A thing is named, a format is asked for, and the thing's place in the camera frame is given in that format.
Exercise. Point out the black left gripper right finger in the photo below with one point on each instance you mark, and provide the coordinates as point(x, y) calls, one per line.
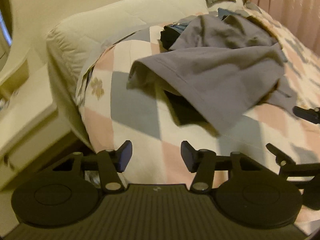
point(202, 163)

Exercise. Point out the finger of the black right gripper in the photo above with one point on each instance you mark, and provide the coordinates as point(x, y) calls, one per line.
point(310, 115)
point(284, 161)

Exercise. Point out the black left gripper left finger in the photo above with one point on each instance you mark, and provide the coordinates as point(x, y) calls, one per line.
point(110, 164)

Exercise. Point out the grey-purple garment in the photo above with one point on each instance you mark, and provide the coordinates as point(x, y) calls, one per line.
point(221, 67)

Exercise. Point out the dark clothes pile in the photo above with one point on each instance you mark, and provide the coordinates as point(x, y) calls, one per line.
point(171, 32)

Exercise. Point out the checkered patchwork quilt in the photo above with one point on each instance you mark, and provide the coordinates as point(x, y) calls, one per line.
point(157, 120)

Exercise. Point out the cream bedside table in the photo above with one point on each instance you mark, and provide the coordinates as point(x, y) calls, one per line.
point(32, 130)

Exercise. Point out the pink curtain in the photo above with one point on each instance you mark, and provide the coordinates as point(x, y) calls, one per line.
point(301, 17)

